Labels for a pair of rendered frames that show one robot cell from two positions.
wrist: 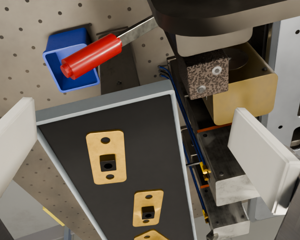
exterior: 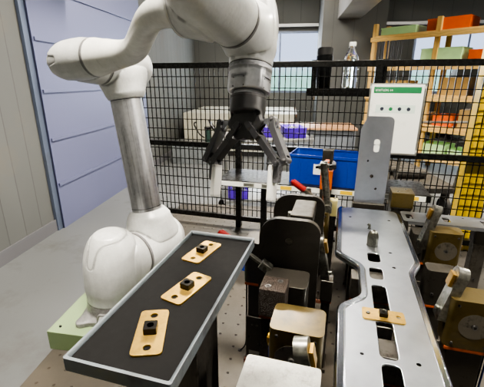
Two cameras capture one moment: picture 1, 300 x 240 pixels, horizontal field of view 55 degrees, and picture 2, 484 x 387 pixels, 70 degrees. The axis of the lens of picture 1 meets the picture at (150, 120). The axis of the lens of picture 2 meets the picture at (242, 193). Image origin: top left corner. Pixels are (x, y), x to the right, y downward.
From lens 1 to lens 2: 0.80 m
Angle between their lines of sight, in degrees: 112
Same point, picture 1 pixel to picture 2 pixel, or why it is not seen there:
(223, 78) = (283, 286)
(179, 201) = (214, 294)
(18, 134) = (218, 182)
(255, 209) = not seen: outside the picture
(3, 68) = not seen: outside the picture
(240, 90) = (296, 310)
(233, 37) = (295, 285)
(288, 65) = (359, 377)
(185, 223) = (198, 321)
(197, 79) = (267, 280)
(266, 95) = (317, 322)
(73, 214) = not seen: outside the picture
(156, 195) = (204, 279)
